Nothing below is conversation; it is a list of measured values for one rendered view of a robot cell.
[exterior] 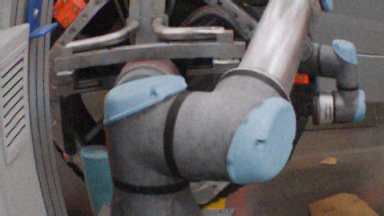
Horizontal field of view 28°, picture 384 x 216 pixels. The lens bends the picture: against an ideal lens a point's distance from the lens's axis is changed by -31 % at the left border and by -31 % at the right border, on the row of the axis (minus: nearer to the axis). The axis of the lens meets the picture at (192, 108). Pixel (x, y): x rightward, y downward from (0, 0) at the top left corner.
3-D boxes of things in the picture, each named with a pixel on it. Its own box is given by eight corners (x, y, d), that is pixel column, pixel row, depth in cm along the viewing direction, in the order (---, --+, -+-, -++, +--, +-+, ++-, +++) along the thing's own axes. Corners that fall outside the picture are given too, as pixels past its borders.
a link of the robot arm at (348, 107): (362, 83, 204) (362, 117, 207) (330, 83, 205) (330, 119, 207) (365, 91, 197) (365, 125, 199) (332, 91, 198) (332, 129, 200)
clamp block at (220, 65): (241, 76, 210) (238, 50, 208) (240, 87, 201) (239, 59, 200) (215, 76, 210) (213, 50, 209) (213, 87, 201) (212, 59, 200)
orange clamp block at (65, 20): (88, 4, 228) (70, -11, 226) (83, 9, 220) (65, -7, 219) (70, 24, 229) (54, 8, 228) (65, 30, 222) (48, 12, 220)
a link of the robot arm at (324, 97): (330, 119, 207) (332, 128, 199) (315, 120, 207) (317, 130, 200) (330, 86, 205) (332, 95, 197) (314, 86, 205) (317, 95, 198)
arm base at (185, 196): (196, 243, 141) (193, 192, 139) (104, 234, 144) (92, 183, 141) (210, 215, 156) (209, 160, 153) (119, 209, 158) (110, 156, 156)
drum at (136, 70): (184, 112, 232) (181, 47, 229) (178, 141, 212) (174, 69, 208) (120, 114, 233) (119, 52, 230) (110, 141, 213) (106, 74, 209)
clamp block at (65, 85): (79, 84, 212) (79, 61, 211) (73, 94, 203) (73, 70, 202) (62, 86, 212) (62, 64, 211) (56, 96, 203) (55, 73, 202)
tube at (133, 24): (141, 31, 222) (143, -8, 219) (131, 48, 203) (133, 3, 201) (74, 41, 223) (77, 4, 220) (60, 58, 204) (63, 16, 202)
